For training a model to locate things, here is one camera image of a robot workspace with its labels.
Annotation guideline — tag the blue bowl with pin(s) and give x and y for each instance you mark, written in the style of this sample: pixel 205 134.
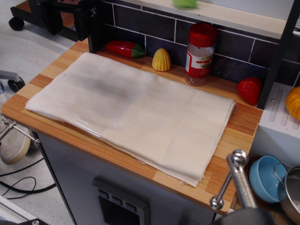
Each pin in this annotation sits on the blue bowl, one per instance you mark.
pixel 266 176

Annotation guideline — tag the white toy sink drainboard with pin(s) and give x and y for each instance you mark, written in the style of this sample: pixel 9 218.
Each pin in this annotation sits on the white toy sink drainboard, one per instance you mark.
pixel 276 116

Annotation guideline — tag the grey caster leg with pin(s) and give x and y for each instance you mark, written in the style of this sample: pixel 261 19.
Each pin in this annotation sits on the grey caster leg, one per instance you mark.
pixel 15 82

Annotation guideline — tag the red toy strawberry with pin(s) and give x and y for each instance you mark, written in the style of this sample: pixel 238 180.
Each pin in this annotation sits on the red toy strawberry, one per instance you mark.
pixel 250 89

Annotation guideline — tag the cream cloth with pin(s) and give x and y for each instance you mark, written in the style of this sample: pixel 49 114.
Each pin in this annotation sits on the cream cloth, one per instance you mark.
pixel 165 124

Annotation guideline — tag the yellow toy corn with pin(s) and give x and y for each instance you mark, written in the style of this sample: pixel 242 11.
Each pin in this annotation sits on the yellow toy corn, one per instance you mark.
pixel 161 61

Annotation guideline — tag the red-lidded spice jar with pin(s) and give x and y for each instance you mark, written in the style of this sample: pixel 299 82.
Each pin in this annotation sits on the red-lidded spice jar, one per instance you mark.
pixel 200 49

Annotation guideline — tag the black shelf post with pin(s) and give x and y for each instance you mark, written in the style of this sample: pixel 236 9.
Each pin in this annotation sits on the black shelf post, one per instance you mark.
pixel 279 54

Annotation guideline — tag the metal clamp screw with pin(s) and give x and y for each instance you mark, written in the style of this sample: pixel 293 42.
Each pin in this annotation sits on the metal clamp screw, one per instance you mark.
pixel 9 125
pixel 236 162

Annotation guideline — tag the right metal clamp screw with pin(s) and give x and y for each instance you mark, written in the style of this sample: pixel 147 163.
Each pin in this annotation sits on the right metal clamp screw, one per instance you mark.
pixel 236 162

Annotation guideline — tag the steel pot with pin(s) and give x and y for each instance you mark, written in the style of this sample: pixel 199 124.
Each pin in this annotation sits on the steel pot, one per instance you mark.
pixel 289 191

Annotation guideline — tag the black wheeled cart base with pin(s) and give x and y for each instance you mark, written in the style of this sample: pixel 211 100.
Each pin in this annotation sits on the black wheeled cart base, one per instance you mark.
pixel 27 11

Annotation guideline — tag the green toy vegetable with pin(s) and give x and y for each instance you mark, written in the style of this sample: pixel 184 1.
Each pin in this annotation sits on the green toy vegetable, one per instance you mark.
pixel 186 3

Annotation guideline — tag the left metal clamp screw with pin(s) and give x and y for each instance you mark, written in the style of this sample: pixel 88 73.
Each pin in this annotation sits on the left metal clamp screw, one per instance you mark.
pixel 9 125

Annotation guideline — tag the red toy chili pepper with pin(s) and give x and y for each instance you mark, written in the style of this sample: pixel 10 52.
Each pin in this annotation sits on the red toy chili pepper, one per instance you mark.
pixel 125 48

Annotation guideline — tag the white shoe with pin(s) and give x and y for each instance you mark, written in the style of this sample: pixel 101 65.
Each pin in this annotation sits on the white shoe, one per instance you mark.
pixel 13 147

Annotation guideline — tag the yellow toy pumpkin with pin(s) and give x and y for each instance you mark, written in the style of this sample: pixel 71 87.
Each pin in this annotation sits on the yellow toy pumpkin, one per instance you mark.
pixel 292 102

